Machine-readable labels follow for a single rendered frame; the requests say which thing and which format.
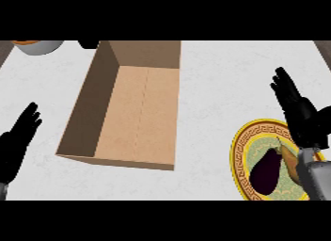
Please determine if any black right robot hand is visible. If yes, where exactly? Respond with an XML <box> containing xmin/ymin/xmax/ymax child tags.
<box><xmin>270</xmin><ymin>66</ymin><xmax>331</xmax><ymax>151</ymax></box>

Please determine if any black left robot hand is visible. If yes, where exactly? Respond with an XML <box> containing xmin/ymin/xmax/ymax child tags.
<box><xmin>0</xmin><ymin>102</ymin><xmax>43</xmax><ymax>185</ymax></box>

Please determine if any yellow patterned plate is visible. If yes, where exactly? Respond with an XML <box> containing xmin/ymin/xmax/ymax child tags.
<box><xmin>229</xmin><ymin>118</ymin><xmax>326</xmax><ymax>201</ymax></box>

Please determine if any brown cardboard box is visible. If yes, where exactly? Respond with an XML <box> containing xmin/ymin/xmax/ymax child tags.
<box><xmin>54</xmin><ymin>40</ymin><xmax>181</xmax><ymax>171</ymax></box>

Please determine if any dark purple eggplant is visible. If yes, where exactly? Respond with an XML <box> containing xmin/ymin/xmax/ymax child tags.
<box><xmin>248</xmin><ymin>147</ymin><xmax>285</xmax><ymax>196</ymax></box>

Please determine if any grey bowl with orange content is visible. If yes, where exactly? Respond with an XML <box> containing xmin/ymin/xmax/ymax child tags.
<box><xmin>10</xmin><ymin>40</ymin><xmax>65</xmax><ymax>56</ymax></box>

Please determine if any small black object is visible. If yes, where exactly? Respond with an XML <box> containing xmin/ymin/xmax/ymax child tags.
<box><xmin>77</xmin><ymin>40</ymin><xmax>100</xmax><ymax>50</ymax></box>

